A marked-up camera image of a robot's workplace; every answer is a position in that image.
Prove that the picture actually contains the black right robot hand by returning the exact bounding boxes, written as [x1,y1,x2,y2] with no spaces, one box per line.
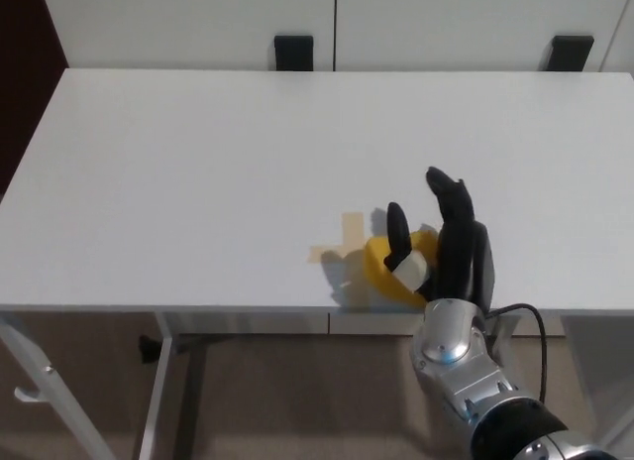
[384,166,498,312]

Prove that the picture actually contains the yellow rubber duck toy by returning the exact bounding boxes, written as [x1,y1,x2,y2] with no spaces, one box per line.
[365,226,440,311]

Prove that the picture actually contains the white metal desk leg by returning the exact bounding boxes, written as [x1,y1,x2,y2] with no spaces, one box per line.
[138,311,175,460]
[559,313,634,451]
[490,313,519,375]

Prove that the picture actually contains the white desk leg with hook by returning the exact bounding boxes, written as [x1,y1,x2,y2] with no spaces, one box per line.
[0,313,115,460]

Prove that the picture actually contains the long beige tape strip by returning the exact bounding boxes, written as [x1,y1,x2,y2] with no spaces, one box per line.
[341,210,370,312]

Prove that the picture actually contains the short beige tape strip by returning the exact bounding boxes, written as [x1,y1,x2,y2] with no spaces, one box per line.
[309,245,348,264]

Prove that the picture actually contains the white cabinet door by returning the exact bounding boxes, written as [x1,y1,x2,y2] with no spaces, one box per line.
[39,0,338,72]
[336,0,625,73]

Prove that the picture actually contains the white metal hook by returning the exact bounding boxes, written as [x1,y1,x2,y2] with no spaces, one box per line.
[13,365,54,405]

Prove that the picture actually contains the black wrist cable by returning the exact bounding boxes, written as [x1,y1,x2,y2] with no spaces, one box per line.
[487,303,549,402]

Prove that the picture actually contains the right black table bracket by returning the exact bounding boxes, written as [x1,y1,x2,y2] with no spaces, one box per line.
[550,34,594,72]

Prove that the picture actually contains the black table bracket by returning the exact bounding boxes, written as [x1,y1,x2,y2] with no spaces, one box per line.
[274,33,315,72]
[550,34,594,72]

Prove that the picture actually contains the left black table bracket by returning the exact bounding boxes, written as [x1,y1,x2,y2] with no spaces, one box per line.
[274,33,315,72]

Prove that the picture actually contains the dark red wall panel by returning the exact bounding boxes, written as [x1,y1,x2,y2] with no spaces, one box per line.
[0,0,70,198]

